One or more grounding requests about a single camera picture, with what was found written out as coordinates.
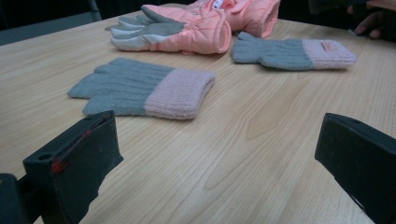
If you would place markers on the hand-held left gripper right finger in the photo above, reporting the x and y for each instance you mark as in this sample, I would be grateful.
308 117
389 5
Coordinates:
364 161

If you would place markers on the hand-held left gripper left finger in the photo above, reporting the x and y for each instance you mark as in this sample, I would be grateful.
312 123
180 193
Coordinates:
77 155

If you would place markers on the grey and pink knitted glove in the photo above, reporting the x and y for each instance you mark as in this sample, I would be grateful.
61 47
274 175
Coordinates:
137 90
286 54

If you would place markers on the pink padded glove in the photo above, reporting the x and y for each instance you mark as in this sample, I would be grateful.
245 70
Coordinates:
252 15
193 34

